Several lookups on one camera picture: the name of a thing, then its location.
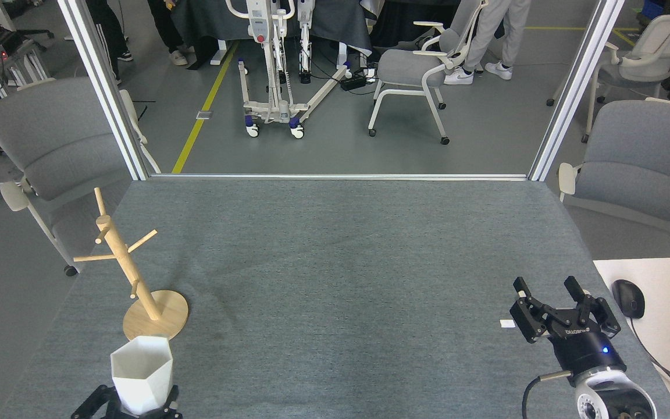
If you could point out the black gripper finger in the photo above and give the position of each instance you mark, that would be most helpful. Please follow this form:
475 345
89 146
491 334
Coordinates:
171 410
93 407

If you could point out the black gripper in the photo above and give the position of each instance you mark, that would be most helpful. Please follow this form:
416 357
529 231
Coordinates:
585 352

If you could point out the white hexagonal cup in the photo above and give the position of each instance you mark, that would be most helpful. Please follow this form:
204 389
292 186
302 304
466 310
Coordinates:
143 378

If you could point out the wooden cup rack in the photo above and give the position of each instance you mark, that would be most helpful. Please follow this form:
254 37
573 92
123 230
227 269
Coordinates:
154 314

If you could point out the black computer mouse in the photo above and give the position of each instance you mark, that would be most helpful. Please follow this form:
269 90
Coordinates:
628 298

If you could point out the white desk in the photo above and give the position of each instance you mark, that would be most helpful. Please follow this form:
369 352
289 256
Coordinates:
666 279

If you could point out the grey felt table mat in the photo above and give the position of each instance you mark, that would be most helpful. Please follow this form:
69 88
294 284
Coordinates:
335 262

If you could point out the person in white shoes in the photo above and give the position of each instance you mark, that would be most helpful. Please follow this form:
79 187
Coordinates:
495 29

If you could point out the metal floor plate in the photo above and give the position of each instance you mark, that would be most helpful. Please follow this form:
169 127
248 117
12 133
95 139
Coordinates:
204 114

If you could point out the black power strip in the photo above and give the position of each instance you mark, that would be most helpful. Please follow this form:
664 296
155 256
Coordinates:
353 81

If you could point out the white stand on wheels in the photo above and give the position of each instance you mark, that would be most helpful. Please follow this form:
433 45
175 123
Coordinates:
280 110

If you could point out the black equipment cart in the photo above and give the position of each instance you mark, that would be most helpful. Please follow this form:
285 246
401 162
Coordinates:
3 58

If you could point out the dark cloth on table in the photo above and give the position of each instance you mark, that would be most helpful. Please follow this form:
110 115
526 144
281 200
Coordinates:
329 23

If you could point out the person in dark shoes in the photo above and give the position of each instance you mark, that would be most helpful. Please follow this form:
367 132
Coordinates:
111 29

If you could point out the person in pale shoes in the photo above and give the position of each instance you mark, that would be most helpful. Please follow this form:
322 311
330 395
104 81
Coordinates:
166 29

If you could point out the grey chair with white frame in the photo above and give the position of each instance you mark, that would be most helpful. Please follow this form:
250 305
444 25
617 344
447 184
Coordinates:
56 139
655 41
643 157
407 67

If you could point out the silver frame post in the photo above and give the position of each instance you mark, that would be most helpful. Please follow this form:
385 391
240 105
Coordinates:
573 93
108 93

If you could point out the silver table edge rail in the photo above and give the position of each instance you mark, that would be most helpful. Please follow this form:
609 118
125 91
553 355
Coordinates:
335 176

